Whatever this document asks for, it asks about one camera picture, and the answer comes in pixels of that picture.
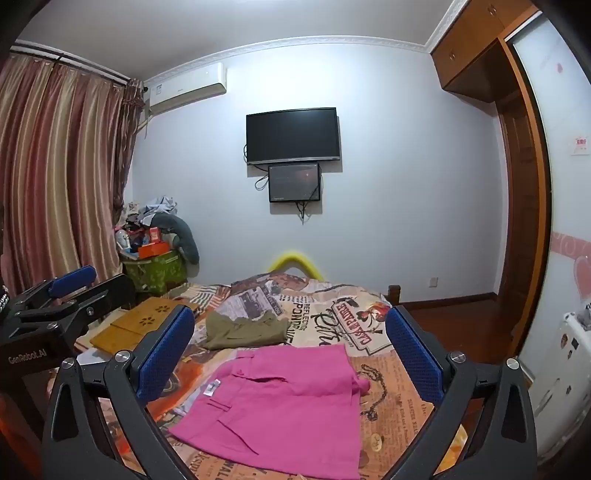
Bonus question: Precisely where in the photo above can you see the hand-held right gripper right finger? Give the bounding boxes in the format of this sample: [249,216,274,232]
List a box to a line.
[383,305,539,480]

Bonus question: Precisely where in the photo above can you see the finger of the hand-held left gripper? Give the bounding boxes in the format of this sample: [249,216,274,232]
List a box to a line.
[18,274,137,342]
[9,265,98,319]

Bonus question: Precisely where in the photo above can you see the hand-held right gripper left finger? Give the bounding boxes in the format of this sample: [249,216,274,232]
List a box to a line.
[41,305,205,480]

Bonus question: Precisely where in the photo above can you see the pink pants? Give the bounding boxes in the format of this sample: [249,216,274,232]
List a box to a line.
[168,344,372,480]

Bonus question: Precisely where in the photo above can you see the olive green pants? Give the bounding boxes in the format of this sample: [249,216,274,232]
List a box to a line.
[202,310,291,350]

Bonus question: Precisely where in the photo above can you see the bamboo lap desk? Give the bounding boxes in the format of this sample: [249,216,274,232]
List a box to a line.
[90,296,199,352]

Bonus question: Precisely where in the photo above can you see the orange box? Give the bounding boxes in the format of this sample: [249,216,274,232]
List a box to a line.
[137,242,171,259]

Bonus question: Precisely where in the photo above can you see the newspaper printed blanket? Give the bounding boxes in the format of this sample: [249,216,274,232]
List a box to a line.
[74,272,467,480]

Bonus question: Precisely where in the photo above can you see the pile of clothes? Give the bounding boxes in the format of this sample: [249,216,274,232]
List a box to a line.
[115,196,178,252]

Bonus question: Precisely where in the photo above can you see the striped red curtain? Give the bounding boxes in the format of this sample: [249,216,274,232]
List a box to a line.
[0,53,144,301]

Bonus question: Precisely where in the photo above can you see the yellow foam tube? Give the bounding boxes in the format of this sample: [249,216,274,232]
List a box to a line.
[270,250,324,280]

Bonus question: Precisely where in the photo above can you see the brown wooden door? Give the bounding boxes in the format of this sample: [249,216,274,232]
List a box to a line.
[496,90,541,319]

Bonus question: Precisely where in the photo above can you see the small black monitor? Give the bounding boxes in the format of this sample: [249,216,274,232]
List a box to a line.
[268,162,322,203]

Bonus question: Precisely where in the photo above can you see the white sliding wardrobe door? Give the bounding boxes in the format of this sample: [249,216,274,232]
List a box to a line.
[512,9,591,453]

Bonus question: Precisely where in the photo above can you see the white air conditioner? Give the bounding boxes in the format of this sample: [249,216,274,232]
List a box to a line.
[142,62,228,114]

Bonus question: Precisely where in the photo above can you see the curtain rod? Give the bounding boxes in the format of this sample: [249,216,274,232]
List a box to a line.
[11,39,130,84]

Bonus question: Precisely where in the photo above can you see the large black television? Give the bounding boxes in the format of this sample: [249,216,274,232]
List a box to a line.
[246,107,342,166]

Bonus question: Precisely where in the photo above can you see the wooden overhead cabinet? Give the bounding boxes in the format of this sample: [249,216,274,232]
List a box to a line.
[430,0,543,104]

